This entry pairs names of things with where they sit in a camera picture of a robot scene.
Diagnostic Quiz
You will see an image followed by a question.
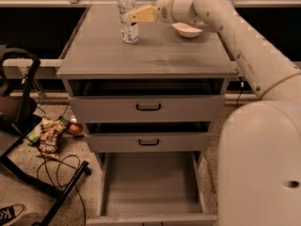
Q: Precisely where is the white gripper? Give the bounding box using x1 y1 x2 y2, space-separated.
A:
124 0 174 24

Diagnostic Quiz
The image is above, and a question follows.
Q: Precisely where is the brown chip bag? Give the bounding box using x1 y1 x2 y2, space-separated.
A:
36 119 63 161

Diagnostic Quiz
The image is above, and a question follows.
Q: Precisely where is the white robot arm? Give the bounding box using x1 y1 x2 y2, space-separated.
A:
125 0 301 226

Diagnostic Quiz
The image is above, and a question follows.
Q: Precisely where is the black floor cable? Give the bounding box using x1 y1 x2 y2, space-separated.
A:
36 153 87 226

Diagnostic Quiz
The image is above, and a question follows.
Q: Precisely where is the grey drawer cabinet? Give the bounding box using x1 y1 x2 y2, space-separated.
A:
55 1 237 226

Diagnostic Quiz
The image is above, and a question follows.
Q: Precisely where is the clear plastic water bottle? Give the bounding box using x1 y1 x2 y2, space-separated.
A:
118 0 138 44

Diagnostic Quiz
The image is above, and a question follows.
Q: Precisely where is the grey top drawer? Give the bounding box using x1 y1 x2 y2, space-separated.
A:
70 95 226 123

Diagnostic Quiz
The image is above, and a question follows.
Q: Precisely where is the grey middle drawer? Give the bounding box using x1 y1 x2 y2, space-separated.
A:
86 133 212 153

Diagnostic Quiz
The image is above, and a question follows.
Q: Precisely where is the red apple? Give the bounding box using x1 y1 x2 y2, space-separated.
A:
69 123 83 134

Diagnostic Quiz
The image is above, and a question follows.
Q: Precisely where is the grey open bottom drawer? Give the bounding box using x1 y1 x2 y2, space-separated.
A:
87 152 217 226

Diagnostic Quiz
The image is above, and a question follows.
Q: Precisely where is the black white sneaker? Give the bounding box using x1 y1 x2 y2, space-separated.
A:
0 204 26 226

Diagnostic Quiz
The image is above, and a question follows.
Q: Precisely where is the black power adapter cable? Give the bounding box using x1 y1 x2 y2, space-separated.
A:
235 76 246 108

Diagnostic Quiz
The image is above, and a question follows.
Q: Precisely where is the green snack packet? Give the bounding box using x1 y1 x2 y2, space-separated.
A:
26 124 42 146

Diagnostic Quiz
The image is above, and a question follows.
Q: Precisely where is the black cart frame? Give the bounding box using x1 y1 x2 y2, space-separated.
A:
0 45 90 226

